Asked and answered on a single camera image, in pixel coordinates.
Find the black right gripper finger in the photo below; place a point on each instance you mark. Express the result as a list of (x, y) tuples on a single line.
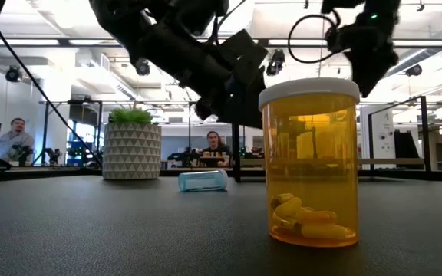
[(367, 80)]

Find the blue bottle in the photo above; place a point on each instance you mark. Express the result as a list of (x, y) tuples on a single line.
[(202, 181)]

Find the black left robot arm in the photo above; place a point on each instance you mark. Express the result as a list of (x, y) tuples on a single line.
[(175, 53)]

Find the person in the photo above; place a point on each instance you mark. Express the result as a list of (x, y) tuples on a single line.
[(15, 142), (214, 138)]

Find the black ceiling spotlight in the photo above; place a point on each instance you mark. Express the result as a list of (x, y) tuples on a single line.
[(12, 74), (143, 69), (413, 69), (276, 61)]

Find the white pillar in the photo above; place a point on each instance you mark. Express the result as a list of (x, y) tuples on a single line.
[(382, 134)]

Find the large orange pill bottle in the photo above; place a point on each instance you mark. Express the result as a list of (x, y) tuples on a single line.
[(309, 161)]

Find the green succulent plant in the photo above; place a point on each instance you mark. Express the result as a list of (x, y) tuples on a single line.
[(130, 116)]

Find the white geometric plant pot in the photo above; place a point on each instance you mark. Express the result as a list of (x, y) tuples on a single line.
[(132, 153)]

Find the black table mat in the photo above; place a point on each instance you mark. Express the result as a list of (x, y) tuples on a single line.
[(90, 230)]

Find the black overhead light bar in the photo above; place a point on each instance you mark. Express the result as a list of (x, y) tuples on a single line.
[(25, 42)]

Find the wooden shelf black frame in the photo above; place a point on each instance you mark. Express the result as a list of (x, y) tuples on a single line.
[(235, 153)]

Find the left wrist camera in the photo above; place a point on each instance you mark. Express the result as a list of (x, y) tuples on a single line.
[(244, 50)]

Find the black metal rig frame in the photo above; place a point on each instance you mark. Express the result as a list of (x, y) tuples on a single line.
[(33, 175)]

